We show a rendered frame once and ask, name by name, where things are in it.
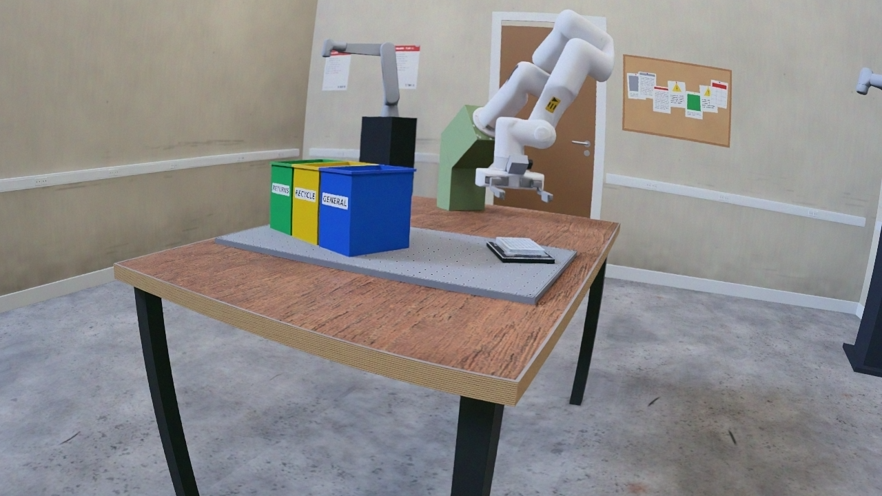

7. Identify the blue bin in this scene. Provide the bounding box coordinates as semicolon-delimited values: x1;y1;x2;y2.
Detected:
318;165;416;257

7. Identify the yellow open-top bin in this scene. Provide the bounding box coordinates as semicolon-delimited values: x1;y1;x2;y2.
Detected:
291;161;375;245

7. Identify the green open-top bin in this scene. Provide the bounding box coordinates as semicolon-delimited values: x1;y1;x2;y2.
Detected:
269;159;348;236

